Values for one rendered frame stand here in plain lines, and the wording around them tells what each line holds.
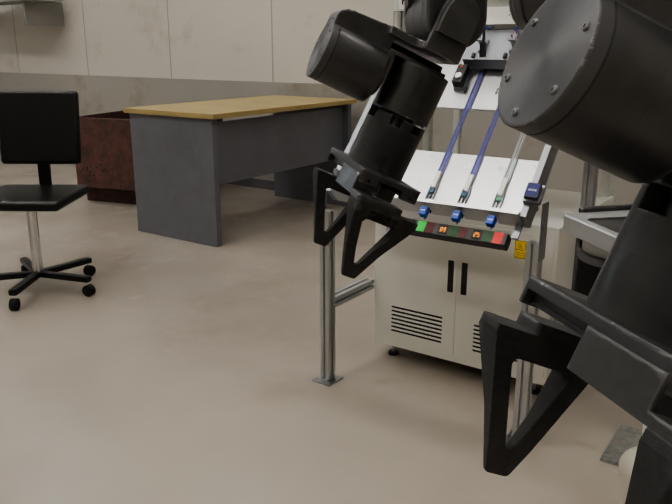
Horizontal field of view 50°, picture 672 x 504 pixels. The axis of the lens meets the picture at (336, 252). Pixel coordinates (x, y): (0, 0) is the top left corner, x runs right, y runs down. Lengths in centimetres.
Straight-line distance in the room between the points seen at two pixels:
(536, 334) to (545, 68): 14
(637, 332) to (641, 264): 3
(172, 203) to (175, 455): 262
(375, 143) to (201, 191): 383
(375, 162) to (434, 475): 160
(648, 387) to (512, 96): 12
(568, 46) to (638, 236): 9
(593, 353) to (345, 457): 198
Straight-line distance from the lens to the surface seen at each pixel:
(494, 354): 36
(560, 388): 39
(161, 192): 476
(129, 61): 738
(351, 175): 67
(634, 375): 29
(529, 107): 27
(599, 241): 64
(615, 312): 31
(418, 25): 71
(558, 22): 29
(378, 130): 69
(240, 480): 218
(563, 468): 231
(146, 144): 480
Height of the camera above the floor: 119
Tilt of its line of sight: 16 degrees down
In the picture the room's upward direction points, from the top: straight up
